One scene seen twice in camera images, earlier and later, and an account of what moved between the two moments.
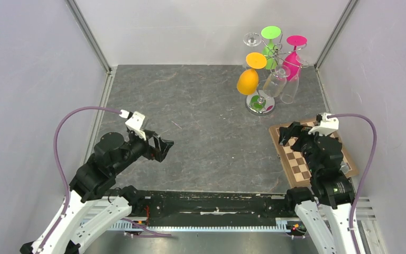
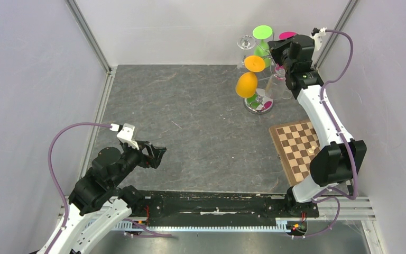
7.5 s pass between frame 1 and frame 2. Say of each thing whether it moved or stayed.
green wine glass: moved
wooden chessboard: stayed
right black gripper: moved
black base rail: stayed
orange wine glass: stayed
